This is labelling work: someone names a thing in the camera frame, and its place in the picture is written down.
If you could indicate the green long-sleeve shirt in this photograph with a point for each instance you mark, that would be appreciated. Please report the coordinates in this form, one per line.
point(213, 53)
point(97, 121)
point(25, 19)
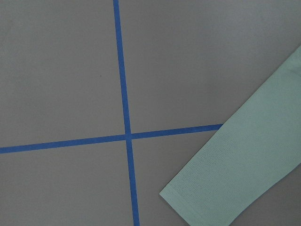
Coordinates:
point(253, 150)

